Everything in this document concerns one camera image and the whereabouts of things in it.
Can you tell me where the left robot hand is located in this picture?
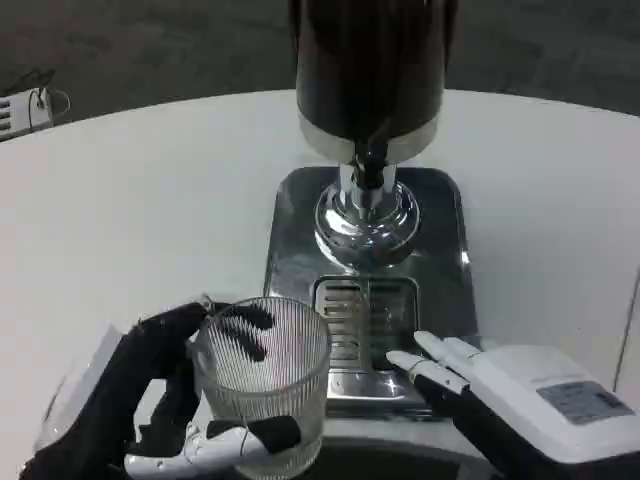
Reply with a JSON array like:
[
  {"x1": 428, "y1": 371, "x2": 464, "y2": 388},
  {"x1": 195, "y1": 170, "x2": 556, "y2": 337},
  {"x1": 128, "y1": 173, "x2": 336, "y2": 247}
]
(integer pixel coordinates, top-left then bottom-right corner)
[{"x1": 19, "y1": 298, "x2": 304, "y2": 480}]

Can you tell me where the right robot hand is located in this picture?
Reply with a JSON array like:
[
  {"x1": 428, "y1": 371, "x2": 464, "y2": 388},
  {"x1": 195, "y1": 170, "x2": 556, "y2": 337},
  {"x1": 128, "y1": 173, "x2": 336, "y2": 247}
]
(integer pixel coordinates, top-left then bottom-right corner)
[{"x1": 385, "y1": 330, "x2": 640, "y2": 464}]

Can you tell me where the clear ribbed glass cup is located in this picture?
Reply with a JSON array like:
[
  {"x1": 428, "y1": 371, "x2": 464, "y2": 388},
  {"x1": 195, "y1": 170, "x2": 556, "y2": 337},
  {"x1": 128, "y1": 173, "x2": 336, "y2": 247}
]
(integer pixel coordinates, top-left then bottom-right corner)
[{"x1": 191, "y1": 296, "x2": 333, "y2": 479}]

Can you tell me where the steel drip tray with grid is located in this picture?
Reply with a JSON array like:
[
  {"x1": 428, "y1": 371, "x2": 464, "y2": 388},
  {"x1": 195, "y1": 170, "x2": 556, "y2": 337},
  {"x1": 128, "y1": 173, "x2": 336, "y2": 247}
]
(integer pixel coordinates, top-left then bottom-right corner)
[{"x1": 263, "y1": 166, "x2": 480, "y2": 410}]

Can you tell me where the dark drink dispenser with tap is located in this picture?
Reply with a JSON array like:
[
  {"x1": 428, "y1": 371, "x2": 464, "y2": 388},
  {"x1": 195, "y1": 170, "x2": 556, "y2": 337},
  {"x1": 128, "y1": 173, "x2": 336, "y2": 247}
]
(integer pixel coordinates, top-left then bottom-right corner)
[{"x1": 287, "y1": 0, "x2": 456, "y2": 274}]

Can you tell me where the white device with black cable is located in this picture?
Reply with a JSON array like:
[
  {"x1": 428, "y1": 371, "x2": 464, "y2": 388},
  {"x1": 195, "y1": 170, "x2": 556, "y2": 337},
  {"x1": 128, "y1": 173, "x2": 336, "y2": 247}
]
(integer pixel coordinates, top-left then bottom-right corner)
[{"x1": 0, "y1": 69, "x2": 72, "y2": 142}]

